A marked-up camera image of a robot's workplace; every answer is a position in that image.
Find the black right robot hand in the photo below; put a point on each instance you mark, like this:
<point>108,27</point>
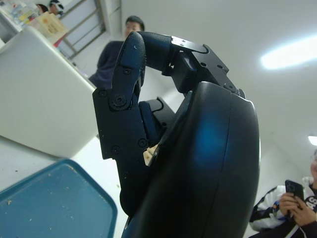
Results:
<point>198,161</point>

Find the dark teal plastic tray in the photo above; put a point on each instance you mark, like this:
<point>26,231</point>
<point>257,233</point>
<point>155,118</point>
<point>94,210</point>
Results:
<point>54,203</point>

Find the white two-slot toaster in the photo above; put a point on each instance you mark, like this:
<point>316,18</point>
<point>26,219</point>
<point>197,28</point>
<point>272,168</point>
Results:
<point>44,99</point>

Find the seated person in white jacket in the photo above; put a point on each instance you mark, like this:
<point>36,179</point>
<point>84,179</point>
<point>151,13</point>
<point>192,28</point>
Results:
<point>272,208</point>

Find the black smartphone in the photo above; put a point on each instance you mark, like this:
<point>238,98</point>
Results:
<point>293,189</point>

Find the brown cardboard box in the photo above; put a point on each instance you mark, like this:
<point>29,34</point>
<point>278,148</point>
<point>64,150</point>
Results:
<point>50,27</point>

